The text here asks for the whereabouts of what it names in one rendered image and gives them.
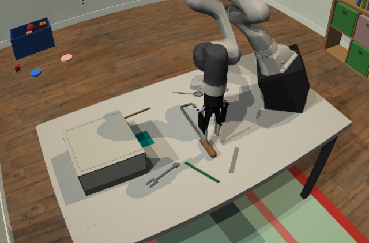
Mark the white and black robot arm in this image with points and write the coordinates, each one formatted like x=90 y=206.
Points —
x=214 y=59

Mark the teal square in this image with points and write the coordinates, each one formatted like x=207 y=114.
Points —
x=144 y=139

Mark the grey flat bar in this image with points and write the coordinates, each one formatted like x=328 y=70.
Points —
x=234 y=160

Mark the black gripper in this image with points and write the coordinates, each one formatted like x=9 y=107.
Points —
x=211 y=105

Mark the grey wrench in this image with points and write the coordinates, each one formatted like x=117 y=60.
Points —
x=155 y=180

